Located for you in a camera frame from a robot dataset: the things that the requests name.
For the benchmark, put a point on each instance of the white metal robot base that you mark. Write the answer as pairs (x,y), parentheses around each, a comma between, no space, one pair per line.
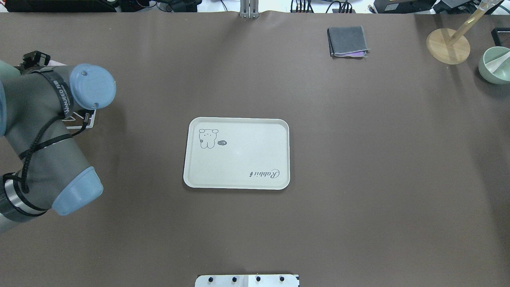
(248,280)

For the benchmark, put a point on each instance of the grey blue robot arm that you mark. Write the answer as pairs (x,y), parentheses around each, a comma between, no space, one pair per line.
(36,98)

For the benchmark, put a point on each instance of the cream rabbit print tray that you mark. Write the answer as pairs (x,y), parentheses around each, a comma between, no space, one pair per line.
(237,153)

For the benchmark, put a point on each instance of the folded grey cloth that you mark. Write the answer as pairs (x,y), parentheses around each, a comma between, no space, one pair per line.
(346,39)

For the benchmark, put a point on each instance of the folded purple cloth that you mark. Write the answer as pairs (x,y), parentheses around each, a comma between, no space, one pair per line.
(354,54)

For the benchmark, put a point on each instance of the round wooden stand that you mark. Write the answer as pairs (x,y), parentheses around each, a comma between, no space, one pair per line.
(451,46)

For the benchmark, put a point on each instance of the mint green bowl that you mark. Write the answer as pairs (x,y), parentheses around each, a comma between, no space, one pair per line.
(494,65)

